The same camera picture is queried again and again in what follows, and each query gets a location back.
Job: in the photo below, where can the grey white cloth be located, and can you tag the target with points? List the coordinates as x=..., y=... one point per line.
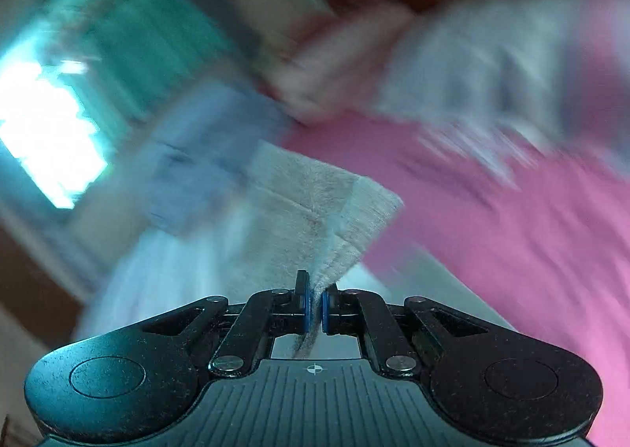
x=492, y=53

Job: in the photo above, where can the teal curtain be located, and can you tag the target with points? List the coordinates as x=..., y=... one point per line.
x=147, y=29

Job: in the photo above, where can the blue grey cloth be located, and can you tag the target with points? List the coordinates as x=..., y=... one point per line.
x=206, y=157

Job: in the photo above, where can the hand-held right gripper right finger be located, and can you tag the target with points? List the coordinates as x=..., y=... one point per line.
x=326, y=311

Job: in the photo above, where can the bright window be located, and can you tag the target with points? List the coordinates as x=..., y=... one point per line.
x=44, y=137

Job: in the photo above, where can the pink bed sheet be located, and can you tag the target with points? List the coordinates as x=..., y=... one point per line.
x=492, y=240

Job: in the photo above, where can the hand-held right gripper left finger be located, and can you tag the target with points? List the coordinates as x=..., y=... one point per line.
x=306, y=309

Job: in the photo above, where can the beige towel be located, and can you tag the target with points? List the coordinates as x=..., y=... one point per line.
x=315, y=201

